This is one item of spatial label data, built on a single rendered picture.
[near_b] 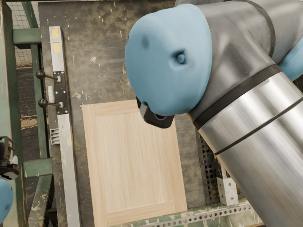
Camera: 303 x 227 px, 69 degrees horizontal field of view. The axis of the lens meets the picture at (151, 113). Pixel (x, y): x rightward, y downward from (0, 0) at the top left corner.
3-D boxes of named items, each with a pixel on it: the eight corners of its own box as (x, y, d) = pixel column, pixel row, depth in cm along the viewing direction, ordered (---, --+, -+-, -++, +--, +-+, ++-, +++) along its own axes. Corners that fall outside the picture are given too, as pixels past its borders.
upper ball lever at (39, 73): (57, 84, 103) (33, 79, 90) (57, 76, 103) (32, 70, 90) (64, 83, 101) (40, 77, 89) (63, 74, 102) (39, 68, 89)
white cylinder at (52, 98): (48, 87, 105) (50, 103, 104) (47, 85, 102) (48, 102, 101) (55, 86, 105) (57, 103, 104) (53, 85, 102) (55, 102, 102)
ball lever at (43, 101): (60, 110, 101) (36, 108, 89) (59, 102, 102) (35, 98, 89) (67, 108, 100) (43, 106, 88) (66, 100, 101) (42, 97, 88)
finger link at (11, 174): (27, 160, 69) (14, 150, 61) (25, 179, 66) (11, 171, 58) (16, 161, 68) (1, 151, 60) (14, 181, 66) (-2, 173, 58)
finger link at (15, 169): (24, 169, 63) (10, 159, 55) (24, 174, 62) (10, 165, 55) (6, 171, 62) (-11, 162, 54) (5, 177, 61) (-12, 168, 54)
